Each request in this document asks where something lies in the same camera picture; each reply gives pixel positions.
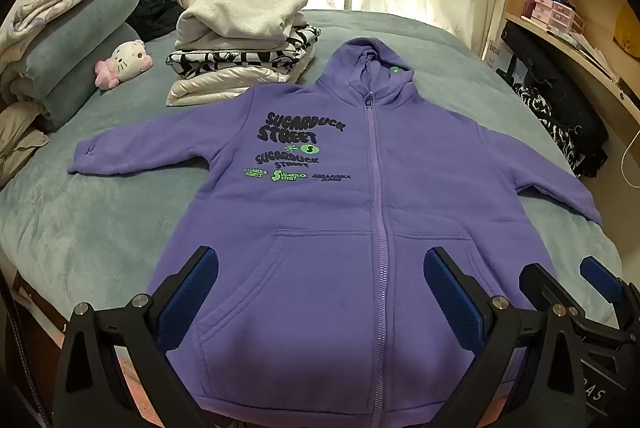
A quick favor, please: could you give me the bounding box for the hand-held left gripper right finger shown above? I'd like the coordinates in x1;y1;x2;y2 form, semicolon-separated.
422;247;596;428

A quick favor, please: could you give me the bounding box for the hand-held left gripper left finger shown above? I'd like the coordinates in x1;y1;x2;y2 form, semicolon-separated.
52;245;221;428

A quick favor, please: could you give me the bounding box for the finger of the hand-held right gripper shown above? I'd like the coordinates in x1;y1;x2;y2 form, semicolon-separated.
519;262;583;324
579;257;640;324

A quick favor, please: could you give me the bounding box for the purple zip hoodie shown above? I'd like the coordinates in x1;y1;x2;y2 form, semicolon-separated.
67;37;603;414

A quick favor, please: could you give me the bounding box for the blue-grey bed blanket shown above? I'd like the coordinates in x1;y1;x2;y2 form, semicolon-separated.
0;8;623;324

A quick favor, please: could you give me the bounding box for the black white patterned cloth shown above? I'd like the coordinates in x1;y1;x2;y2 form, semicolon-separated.
515;83;581;159

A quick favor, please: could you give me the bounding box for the black bag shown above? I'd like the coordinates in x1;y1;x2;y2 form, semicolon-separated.
500;21;611;179

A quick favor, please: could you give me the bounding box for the folded white puffer jacket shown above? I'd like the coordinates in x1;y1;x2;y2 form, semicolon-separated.
166;46;317;106

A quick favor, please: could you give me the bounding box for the stack of papers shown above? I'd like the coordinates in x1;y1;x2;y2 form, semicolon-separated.
562;31;621;79

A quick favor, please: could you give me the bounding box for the beige cloth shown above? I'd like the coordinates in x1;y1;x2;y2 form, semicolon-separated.
0;101;51;189

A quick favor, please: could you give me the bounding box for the white box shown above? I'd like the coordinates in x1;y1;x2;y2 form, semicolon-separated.
487;39;515;70

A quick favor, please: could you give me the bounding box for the folded black white patterned garment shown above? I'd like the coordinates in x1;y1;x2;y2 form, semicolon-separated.
166;24;322;82

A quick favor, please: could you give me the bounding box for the white pink cat plush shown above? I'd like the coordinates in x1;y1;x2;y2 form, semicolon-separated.
95;39;154;90

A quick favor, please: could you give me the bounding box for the yellow cloth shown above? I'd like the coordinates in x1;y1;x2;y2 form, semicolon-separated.
612;3;640;59

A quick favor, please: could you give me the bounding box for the pink drawer organizer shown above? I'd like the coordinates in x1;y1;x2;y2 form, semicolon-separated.
530;0;586;34

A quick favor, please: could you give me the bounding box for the folded blue-grey blanket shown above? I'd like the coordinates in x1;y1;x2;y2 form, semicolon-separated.
10;0;146;131

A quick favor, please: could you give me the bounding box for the folded grey sweatshirt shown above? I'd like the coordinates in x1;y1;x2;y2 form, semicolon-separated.
175;0;310;52

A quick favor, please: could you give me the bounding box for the white cable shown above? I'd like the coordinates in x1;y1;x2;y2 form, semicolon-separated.
620;123;640;189

